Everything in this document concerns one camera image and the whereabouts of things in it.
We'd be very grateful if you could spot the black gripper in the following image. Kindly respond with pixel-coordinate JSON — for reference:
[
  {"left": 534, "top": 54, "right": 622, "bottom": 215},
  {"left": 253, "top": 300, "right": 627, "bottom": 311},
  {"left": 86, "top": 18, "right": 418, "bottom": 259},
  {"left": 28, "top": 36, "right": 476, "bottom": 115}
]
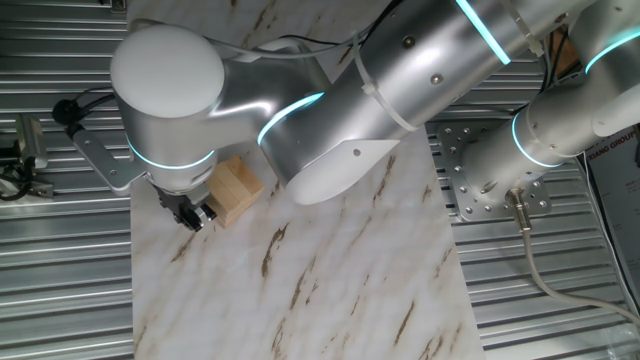
[{"left": 154, "top": 188, "right": 219, "bottom": 231}]

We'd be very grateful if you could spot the white marble pattern sheet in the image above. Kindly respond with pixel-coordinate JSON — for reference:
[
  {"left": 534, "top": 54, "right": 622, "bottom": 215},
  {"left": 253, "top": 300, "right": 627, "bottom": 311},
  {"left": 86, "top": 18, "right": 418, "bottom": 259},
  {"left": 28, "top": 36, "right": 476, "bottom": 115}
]
[{"left": 127, "top": 0, "right": 486, "bottom": 360}]

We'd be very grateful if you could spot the brown cardboard piece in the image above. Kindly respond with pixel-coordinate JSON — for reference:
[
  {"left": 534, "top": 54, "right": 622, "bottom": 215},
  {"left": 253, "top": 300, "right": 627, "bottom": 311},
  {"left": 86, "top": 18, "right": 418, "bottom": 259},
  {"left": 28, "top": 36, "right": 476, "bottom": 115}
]
[{"left": 549, "top": 27, "right": 581, "bottom": 79}]

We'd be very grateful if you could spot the white printed paper sheet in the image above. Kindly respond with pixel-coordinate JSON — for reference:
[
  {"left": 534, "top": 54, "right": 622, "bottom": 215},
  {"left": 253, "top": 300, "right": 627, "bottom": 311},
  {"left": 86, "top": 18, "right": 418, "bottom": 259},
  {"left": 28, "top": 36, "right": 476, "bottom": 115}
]
[{"left": 584, "top": 127, "right": 640, "bottom": 311}]

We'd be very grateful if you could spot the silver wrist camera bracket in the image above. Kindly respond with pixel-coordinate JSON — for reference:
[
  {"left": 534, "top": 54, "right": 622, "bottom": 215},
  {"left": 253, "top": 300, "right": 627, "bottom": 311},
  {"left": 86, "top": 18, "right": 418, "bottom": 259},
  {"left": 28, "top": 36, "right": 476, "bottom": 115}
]
[{"left": 67, "top": 124, "right": 151, "bottom": 197}]

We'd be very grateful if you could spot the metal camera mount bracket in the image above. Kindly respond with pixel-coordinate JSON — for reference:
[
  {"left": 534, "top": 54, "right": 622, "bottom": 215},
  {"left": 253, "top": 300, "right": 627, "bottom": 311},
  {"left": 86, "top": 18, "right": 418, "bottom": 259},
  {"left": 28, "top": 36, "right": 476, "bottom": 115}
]
[{"left": 0, "top": 167, "right": 55, "bottom": 201}]

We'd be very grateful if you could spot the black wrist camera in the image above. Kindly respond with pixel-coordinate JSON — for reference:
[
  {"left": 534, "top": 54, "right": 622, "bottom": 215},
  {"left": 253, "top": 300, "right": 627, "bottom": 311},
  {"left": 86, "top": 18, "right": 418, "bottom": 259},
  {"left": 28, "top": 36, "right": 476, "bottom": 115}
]
[{"left": 52, "top": 98, "right": 85, "bottom": 129}]

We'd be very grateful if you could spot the light grey cable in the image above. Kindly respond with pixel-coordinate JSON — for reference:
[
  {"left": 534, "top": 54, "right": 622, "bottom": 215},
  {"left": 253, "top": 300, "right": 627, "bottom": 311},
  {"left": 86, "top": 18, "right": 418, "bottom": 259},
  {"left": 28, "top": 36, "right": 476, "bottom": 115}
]
[{"left": 197, "top": 34, "right": 364, "bottom": 62}]

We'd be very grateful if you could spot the white cable tie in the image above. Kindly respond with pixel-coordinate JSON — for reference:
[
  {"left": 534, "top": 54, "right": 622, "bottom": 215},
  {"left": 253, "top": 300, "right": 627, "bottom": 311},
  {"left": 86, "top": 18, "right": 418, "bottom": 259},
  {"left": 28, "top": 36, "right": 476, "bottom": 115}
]
[
  {"left": 499, "top": 0, "right": 546, "bottom": 59},
  {"left": 351, "top": 33, "right": 420, "bottom": 134}
]

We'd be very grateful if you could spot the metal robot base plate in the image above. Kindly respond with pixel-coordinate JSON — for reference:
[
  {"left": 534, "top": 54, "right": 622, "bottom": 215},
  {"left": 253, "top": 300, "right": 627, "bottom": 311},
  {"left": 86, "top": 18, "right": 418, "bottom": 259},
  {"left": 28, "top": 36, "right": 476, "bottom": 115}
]
[{"left": 430, "top": 122, "right": 554, "bottom": 224}]

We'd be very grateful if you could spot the grey cable with metal connector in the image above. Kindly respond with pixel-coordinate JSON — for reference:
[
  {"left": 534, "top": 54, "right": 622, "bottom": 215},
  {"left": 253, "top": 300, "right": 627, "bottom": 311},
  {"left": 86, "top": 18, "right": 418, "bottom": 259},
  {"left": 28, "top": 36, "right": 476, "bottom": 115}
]
[{"left": 504, "top": 187, "right": 640, "bottom": 326}]

